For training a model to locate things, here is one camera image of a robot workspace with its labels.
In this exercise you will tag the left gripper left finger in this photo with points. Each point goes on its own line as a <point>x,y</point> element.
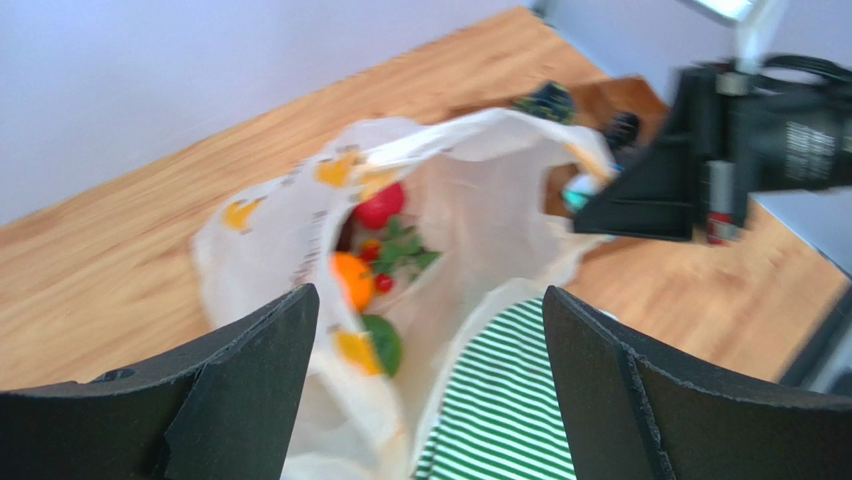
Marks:
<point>222,406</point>

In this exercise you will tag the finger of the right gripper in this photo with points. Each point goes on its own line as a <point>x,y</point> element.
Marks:
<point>655,198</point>

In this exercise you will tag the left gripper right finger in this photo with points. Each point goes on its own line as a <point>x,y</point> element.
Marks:
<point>634,407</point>

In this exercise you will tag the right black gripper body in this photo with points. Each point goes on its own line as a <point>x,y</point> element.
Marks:
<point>715,168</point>

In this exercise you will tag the translucent banana print plastic bag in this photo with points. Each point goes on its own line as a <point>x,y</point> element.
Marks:
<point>475,194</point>

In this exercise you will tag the dark green mango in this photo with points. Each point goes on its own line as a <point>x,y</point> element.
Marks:
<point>386,340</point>

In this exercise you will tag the orange fruit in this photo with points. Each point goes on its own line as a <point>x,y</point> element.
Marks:
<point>356,278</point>

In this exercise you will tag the cherry sprig with leaves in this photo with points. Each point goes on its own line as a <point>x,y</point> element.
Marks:
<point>398,252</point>

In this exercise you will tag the red pomegranate fruit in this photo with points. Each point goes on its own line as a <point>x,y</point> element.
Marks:
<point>375,213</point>

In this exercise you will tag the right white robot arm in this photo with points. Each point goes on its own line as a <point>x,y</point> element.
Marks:
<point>795,123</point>

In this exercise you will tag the teal white socks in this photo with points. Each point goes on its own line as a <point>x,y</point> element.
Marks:
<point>578,191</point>

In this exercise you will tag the wooden compartment tray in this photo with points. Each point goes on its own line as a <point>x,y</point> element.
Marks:
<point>625,111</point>

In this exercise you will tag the green striped cloth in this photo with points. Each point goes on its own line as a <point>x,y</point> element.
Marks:
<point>499,416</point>

